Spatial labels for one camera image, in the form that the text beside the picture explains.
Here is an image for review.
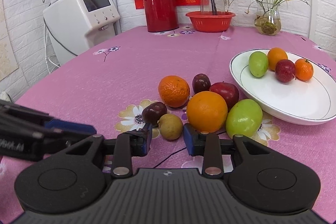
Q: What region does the red apple on table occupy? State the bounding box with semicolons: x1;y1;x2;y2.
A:
209;82;240;110

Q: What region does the pink floral tablecloth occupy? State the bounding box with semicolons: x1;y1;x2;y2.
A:
0;25;336;188

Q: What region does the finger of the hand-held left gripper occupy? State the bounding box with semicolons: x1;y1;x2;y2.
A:
29;127;92;147
43;118;97;135

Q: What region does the glass vase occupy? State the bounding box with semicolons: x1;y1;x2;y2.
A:
254;2;282;36

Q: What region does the mandarin with green stem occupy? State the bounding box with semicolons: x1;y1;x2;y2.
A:
294;58;314;82

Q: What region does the brown kiwi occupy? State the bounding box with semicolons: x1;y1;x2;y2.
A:
157;113;183;140

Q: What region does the white power cable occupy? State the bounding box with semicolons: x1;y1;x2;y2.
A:
45;27;61;75

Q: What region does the dark purple plum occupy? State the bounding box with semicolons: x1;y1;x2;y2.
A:
192;73;211;94
142;101;168;125

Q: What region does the green jujube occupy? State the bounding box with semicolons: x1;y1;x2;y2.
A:
248;51;269;78
226;99;263;139

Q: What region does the white plate with dark rim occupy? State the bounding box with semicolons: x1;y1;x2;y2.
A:
229;49;336;126

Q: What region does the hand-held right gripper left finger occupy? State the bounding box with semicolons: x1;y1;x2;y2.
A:
63;123;154;178

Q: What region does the white water dispenser with screen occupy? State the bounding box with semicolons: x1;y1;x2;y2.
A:
43;0;122;67

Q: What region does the red plastic basin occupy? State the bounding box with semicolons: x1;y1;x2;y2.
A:
185;11;236;33

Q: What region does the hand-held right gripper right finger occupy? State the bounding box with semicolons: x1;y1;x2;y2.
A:
183;123;271;178

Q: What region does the bumpy orange mandarin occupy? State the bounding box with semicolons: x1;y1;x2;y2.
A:
158;76;190;108

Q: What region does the large smooth orange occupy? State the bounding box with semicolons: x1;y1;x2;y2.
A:
186;91;228;133
267;47;288;71

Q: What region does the red plum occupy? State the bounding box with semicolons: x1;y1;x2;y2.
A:
275;59;297;83

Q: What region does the beige wall board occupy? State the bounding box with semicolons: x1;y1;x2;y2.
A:
0;0;20;81

